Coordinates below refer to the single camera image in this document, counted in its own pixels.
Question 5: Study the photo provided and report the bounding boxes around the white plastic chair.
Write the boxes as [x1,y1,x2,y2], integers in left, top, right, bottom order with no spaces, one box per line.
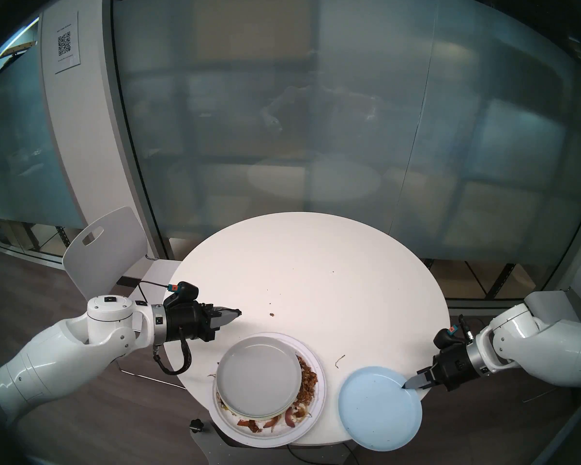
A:
[524,289,581,324]
[62,206,187,389]

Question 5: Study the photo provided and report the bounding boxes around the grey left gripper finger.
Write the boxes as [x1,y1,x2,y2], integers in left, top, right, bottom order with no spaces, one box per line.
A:
[203,316,239,343]
[201,304,243,320]

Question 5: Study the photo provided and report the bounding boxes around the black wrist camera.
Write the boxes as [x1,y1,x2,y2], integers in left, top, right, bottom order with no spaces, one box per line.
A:
[164,282,199,305]
[433,326,460,349]

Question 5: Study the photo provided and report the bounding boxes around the black floor cable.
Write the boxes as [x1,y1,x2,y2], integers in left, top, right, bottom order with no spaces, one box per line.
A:
[286,442,360,465]

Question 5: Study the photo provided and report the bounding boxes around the linear ceiling light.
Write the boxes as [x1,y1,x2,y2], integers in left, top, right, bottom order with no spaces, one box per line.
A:
[0,18,40,76]

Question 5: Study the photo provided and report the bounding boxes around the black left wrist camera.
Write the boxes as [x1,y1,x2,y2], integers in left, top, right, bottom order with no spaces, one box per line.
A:
[164,282,199,305]

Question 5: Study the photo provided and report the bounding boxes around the grey plastic plate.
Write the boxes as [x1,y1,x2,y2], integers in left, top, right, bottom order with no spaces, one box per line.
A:
[215,336,303,416]

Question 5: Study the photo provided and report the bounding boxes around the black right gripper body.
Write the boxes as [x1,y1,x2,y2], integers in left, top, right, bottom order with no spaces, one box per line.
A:
[430,344,477,392]

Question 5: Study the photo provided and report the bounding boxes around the thick black looped cable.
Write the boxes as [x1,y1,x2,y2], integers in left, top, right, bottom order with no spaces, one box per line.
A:
[153,341,193,377]

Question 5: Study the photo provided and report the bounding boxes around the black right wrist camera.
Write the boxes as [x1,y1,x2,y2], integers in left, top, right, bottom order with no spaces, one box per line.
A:
[433,326,460,349]

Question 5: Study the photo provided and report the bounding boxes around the brown food leftovers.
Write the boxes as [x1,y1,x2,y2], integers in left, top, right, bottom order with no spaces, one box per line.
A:
[215,355,320,433]

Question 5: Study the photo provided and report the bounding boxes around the QR code paper sign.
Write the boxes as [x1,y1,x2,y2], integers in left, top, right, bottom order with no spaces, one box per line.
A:
[53,11,81,75]

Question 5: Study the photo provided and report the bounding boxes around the light blue plastic plate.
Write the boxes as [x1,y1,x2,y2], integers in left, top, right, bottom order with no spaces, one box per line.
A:
[337,366,423,451]

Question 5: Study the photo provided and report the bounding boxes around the large white paper plate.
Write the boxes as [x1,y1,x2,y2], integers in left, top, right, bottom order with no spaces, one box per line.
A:
[211,332,328,445]

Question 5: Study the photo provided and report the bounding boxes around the metal storage rack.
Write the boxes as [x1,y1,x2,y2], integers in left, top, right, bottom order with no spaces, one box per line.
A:
[426,258,560,305]
[0,216,85,268]

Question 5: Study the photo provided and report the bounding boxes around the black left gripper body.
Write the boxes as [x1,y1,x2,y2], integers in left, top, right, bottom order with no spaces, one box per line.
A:
[162,299,208,346]

